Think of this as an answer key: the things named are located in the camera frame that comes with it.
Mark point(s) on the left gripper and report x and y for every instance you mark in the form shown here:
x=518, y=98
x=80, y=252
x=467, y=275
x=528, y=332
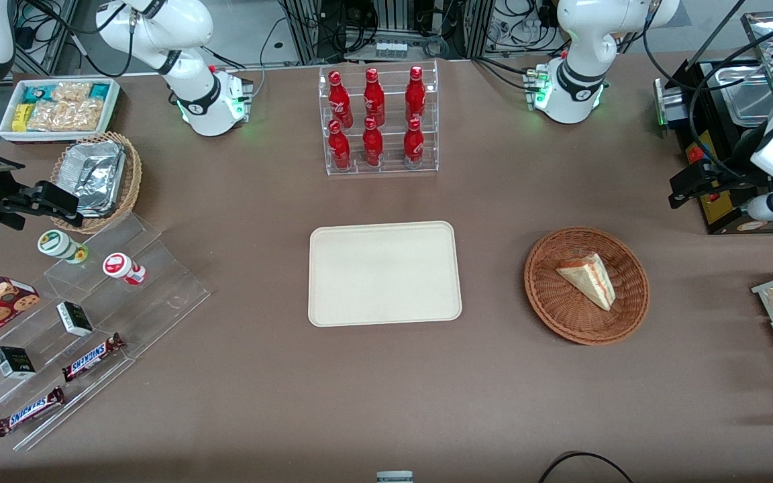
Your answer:
x=730, y=166

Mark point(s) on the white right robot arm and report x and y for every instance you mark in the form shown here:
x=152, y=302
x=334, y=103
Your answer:
x=158, y=33

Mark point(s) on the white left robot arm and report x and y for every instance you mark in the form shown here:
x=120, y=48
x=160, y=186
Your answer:
x=578, y=47

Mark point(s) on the light tan wicker basket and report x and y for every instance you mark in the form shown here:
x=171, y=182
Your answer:
x=133, y=174

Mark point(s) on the triangular wrapped sandwich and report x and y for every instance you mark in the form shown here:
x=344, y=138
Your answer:
x=591, y=278

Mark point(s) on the brown round wicker basket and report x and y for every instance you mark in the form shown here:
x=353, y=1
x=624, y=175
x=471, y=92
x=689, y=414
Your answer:
x=561, y=315

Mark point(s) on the cream rectangular serving tray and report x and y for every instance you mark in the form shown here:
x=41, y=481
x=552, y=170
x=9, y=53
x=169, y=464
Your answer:
x=384, y=274

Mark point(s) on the green white yoghurt cup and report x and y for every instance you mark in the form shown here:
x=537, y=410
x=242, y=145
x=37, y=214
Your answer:
x=58, y=243

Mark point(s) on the aluminium foil container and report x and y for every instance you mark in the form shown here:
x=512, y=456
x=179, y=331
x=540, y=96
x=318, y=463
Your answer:
x=94, y=174

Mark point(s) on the steel fryer pan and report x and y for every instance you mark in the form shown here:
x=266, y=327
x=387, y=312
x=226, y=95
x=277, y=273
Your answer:
x=742, y=100

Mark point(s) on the large clear rice cracker bag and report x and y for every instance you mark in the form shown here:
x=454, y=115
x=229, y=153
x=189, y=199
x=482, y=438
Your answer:
x=68, y=115

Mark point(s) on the red white yoghurt cup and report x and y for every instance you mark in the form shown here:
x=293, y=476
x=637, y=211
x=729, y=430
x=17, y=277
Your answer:
x=119, y=265

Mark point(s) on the yellow snack packet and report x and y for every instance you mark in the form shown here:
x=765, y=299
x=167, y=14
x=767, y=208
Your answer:
x=21, y=117

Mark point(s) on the white rectangular snack bin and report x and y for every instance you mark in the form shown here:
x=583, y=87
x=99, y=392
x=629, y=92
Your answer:
x=110, y=111

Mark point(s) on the blue snack packet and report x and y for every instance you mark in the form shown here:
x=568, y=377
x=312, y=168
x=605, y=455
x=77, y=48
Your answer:
x=37, y=94

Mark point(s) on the small clear rice cracker bag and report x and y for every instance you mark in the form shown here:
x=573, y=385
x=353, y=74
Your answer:
x=72, y=91

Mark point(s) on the teal snack packet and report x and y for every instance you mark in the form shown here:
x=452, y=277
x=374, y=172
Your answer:
x=99, y=90

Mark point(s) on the small black carton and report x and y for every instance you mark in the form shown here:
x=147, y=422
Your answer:
x=14, y=362
x=74, y=318

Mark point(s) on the clear acrylic stepped stand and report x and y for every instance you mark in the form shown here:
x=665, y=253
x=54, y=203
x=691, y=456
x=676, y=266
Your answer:
x=158, y=295

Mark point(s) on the Snickers chocolate bar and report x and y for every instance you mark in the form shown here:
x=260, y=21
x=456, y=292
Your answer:
x=29, y=411
x=91, y=357

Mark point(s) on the red cola bottle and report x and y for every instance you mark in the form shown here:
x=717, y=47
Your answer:
x=339, y=149
x=372, y=146
x=374, y=99
x=339, y=100
x=413, y=146
x=415, y=97

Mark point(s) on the clear acrylic bottle rack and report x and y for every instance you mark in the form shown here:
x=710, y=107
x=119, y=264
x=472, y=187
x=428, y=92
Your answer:
x=390, y=168

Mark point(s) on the white power strip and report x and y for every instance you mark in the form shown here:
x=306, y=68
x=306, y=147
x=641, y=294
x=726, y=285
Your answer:
x=390, y=49

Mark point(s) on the small grey device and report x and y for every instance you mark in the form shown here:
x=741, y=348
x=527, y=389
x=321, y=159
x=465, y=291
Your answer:
x=394, y=477

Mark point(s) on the aluminium profile frame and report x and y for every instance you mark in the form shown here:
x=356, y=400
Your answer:
x=306, y=30

